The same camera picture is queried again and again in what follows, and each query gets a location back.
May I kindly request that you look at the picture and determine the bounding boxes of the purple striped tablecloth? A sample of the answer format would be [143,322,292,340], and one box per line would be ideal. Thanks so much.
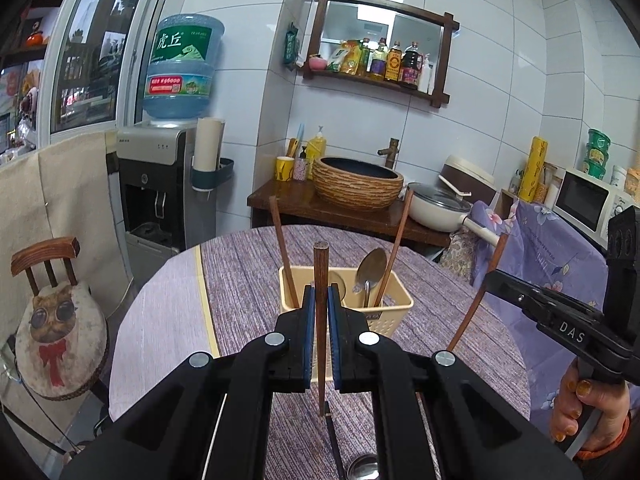
[108,224,533,480]

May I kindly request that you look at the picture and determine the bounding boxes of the dark wooden wall shelf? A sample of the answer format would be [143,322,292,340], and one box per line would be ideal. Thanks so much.
[300,0,460,108]

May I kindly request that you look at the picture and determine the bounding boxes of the brown white rice cooker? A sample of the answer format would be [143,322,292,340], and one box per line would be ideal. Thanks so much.
[438,155,496,205]

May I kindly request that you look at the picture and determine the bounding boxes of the green instant noodle cups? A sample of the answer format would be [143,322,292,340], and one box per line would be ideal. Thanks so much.
[582,128,611,180]

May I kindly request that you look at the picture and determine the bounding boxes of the wooden chair with cat cushion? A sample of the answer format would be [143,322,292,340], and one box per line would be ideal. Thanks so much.
[10,236,110,403]

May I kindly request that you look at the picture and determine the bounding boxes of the sliding glass window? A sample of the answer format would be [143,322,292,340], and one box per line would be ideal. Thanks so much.
[1,0,162,150]

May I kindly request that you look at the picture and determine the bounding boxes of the dark brown chopstick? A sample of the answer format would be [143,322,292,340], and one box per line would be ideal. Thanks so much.
[314,242,329,417]

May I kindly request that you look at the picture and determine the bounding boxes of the dark soy sauce bottle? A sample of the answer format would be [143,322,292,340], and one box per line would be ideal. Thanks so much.
[399,41,424,90]

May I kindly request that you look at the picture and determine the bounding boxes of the yellow soap bottle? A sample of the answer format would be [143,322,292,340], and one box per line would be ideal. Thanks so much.
[306,126,326,180]

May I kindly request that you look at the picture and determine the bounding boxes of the cream pot with lid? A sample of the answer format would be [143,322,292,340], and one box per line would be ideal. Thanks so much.
[407,182,499,247]

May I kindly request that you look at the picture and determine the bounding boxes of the person's right hand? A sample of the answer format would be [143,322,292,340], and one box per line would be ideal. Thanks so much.
[549,358,633,453]

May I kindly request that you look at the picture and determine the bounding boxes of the bronze faucet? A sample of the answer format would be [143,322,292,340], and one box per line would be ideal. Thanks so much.
[378,138,399,169]

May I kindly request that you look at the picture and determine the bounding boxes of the beige plastic utensil holder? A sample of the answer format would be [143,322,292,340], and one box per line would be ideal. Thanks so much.
[278,264,416,380]

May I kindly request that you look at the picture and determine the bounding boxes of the grey matte spoon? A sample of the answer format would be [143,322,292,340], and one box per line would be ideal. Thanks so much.
[329,270,346,302]

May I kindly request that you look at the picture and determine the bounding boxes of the brown wooden chopstick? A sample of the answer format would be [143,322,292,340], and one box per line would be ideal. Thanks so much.
[269,195,299,309]

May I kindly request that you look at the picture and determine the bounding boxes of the white microwave oven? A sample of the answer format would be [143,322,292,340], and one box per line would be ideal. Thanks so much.
[552,168,634,250]

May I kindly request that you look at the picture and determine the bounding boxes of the yellow label sauce bottle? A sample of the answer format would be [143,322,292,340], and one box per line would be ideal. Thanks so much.
[384,40,402,82]

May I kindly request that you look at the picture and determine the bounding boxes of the blue water jug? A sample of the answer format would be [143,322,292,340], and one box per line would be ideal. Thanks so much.
[142,14,224,122]

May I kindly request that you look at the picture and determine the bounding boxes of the reddish brown chopstick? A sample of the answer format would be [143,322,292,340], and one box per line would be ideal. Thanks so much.
[373,188,414,307]

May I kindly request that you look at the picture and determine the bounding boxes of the wooden handled steel spoon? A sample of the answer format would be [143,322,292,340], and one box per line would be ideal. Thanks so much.
[346,454,380,480]

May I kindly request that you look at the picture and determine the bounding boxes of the black chopstick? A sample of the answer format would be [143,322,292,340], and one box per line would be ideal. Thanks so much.
[323,401,347,480]

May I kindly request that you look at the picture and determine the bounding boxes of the yellow mug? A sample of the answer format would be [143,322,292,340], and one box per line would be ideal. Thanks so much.
[276,156,295,182]

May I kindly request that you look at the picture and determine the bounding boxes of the paper cup stack holder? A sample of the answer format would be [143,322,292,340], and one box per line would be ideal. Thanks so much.
[191,117,234,193]

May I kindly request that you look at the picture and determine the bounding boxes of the yellow foil roll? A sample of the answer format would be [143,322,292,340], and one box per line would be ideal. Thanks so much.
[518,136,548,203]

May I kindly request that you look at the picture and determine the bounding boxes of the woven basin sink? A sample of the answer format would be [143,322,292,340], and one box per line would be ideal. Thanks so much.
[312,156,404,211]

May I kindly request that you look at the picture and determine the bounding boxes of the water dispenser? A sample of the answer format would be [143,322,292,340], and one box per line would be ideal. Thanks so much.
[116,122,217,283]

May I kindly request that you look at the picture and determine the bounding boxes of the small steel spoon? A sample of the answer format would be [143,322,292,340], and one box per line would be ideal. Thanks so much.
[355,247,387,308]

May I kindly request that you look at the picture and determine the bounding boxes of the purple floral cloth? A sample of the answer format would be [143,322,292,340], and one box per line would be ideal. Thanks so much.
[471,200,608,432]

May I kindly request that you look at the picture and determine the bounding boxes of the purple label bottle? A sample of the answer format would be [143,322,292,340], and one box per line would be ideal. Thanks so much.
[368,37,388,80]

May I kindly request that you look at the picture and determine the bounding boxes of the green hanging packet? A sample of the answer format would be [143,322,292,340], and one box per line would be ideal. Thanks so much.
[282,22,299,70]

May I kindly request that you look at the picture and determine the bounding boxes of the reddish wooden chopstick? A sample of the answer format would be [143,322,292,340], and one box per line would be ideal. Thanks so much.
[447,234,509,352]

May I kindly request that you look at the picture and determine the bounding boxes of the pink small bowl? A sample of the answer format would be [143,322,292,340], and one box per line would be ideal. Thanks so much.
[307,54,328,72]

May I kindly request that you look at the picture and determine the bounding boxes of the yellow snack bag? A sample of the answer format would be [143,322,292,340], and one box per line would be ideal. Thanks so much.
[326,40,361,76]

